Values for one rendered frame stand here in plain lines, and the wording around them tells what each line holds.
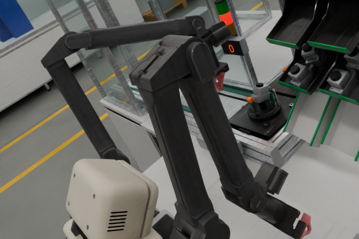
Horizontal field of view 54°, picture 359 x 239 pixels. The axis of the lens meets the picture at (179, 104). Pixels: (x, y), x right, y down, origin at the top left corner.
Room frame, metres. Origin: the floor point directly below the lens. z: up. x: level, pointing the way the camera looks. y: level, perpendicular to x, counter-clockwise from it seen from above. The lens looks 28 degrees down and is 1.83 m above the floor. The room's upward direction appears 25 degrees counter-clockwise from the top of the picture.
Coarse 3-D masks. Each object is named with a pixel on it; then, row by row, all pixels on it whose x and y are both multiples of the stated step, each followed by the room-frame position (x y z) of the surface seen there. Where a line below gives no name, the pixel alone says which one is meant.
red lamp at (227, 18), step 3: (228, 12) 1.42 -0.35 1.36; (219, 15) 1.44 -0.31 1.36; (222, 15) 1.42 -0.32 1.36; (225, 15) 1.42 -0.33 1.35; (228, 15) 1.42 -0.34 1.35; (222, 18) 1.43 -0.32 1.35; (225, 18) 1.42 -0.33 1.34; (228, 18) 1.42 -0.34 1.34; (231, 18) 1.43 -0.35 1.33; (225, 21) 1.42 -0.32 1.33; (228, 21) 1.42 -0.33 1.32; (231, 21) 1.42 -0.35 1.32; (225, 24) 1.42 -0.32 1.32; (228, 24) 1.42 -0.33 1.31
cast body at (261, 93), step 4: (256, 84) 1.23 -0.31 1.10; (260, 84) 1.22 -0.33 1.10; (256, 88) 1.22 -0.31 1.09; (260, 88) 1.20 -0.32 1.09; (264, 88) 1.21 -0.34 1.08; (256, 92) 1.22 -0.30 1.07; (260, 92) 1.20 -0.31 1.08; (264, 92) 1.21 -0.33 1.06; (268, 92) 1.22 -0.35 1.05; (252, 96) 1.22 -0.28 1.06; (256, 96) 1.20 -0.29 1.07; (260, 96) 1.20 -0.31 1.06; (264, 96) 1.20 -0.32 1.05; (268, 96) 1.21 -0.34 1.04; (256, 100) 1.20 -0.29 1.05; (260, 100) 1.19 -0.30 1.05; (264, 100) 1.20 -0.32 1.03
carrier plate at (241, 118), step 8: (280, 96) 1.28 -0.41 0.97; (248, 104) 1.32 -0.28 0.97; (288, 104) 1.20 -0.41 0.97; (240, 112) 1.29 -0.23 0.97; (280, 112) 1.17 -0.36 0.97; (288, 112) 1.15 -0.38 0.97; (232, 120) 1.26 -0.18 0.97; (240, 120) 1.24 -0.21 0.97; (248, 120) 1.21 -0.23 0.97; (272, 120) 1.14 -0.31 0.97; (280, 120) 1.12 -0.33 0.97; (248, 128) 1.16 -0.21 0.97; (256, 128) 1.14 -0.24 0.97; (264, 128) 1.12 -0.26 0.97; (272, 128) 1.10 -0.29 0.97; (280, 128) 1.09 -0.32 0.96; (264, 136) 1.08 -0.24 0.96
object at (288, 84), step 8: (312, 32) 1.05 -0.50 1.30; (296, 56) 1.03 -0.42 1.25; (328, 56) 0.91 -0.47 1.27; (336, 56) 0.92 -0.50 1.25; (304, 64) 1.00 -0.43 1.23; (328, 64) 0.91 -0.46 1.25; (320, 72) 0.90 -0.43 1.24; (280, 80) 1.01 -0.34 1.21; (288, 80) 1.00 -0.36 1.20; (312, 80) 0.93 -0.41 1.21; (320, 80) 0.90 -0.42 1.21; (296, 88) 0.92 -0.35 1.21; (312, 88) 0.89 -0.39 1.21
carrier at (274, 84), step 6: (276, 78) 1.42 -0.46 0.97; (270, 84) 1.40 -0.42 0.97; (276, 84) 1.38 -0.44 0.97; (270, 90) 1.35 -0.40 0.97; (276, 90) 1.33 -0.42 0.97; (282, 90) 1.31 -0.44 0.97; (288, 90) 1.29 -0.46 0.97; (294, 90) 1.27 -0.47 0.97; (288, 96) 1.26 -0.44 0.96; (294, 96) 1.24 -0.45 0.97
